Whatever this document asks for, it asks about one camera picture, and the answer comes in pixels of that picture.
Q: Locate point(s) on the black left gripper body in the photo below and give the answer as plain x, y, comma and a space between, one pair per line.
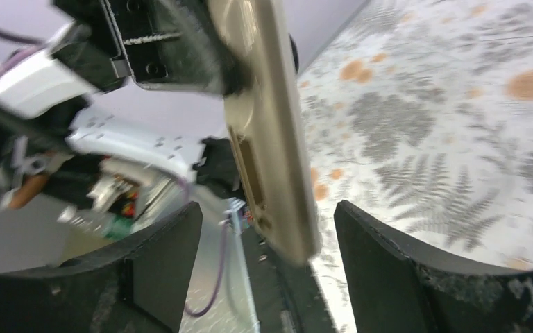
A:
161, 45

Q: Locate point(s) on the floral patterned table mat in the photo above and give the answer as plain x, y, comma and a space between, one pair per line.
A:
421, 114

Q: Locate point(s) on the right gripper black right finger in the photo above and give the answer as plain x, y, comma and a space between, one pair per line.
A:
398, 283

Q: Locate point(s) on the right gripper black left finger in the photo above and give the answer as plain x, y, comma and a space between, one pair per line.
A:
137, 284

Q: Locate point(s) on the white remote control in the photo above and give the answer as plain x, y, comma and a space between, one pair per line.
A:
264, 124

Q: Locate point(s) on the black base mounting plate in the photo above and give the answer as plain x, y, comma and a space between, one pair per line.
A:
286, 298

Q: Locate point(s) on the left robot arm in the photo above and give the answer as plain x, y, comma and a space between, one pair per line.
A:
55, 141

